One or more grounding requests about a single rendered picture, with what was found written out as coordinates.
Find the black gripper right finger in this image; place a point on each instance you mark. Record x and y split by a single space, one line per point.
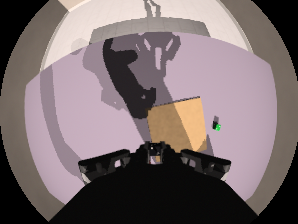
206 164

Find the brown flat mat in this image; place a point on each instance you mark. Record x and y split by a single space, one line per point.
180 124

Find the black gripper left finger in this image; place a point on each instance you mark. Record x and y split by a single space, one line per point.
98 166

